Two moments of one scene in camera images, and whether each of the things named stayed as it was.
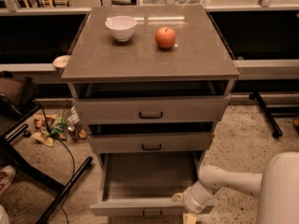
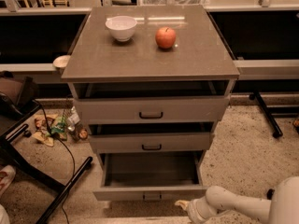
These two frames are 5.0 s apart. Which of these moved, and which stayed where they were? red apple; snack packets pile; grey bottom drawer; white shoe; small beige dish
Moved: grey bottom drawer
Stayed: snack packets pile; red apple; small beige dish; white shoe
